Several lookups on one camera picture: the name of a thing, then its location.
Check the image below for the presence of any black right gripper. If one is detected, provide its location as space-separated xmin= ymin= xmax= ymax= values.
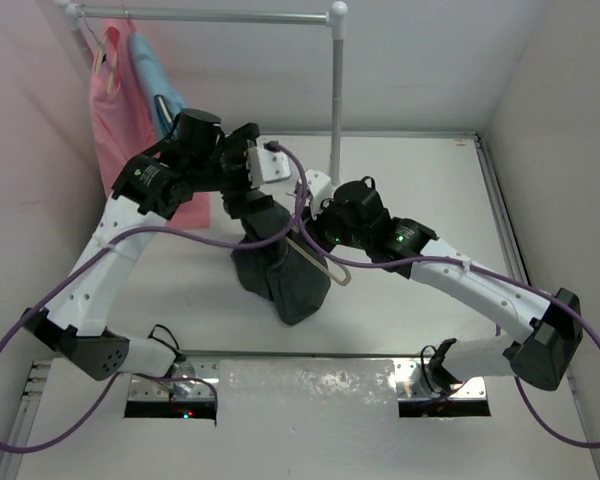
xmin=297 ymin=192 xmax=370 ymax=256

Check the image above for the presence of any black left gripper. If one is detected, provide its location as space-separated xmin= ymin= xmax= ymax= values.
xmin=188 ymin=128 xmax=271 ymax=217

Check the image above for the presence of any beige wooden hanger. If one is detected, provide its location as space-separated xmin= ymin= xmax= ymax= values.
xmin=285 ymin=237 xmax=352 ymax=287

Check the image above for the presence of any dark grey t shirt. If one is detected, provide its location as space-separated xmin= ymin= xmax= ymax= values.
xmin=231 ymin=199 xmax=331 ymax=326

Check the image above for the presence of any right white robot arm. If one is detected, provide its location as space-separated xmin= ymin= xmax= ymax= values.
xmin=302 ymin=171 xmax=583 ymax=395

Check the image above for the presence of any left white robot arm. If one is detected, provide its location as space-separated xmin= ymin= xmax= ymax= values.
xmin=22 ymin=109 xmax=272 ymax=381

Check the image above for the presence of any blue shirt wooden hanger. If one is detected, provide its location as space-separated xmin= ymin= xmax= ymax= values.
xmin=155 ymin=95 xmax=173 ymax=124

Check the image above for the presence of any light blue t shirt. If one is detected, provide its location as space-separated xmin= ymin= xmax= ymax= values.
xmin=128 ymin=32 xmax=186 ymax=140

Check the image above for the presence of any pink t shirt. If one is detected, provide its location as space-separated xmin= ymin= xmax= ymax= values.
xmin=88 ymin=18 xmax=211 ymax=231

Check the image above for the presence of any pink shirt wooden hanger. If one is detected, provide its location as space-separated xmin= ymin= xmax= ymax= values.
xmin=83 ymin=19 xmax=120 ymax=95

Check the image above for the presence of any white clothes rack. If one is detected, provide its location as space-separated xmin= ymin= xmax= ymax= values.
xmin=51 ymin=1 xmax=349 ymax=184

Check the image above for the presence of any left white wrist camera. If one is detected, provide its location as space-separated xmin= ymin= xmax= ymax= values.
xmin=246 ymin=146 xmax=291 ymax=187

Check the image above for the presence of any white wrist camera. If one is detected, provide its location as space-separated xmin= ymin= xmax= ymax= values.
xmin=305 ymin=169 xmax=333 ymax=219
xmin=246 ymin=146 xmax=291 ymax=187

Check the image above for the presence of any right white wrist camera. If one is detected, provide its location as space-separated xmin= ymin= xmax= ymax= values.
xmin=305 ymin=169 xmax=333 ymax=219

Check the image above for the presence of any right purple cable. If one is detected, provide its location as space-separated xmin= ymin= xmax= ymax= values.
xmin=292 ymin=182 xmax=600 ymax=449

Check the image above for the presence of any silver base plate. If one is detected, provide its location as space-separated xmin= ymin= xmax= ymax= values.
xmin=127 ymin=356 xmax=487 ymax=407

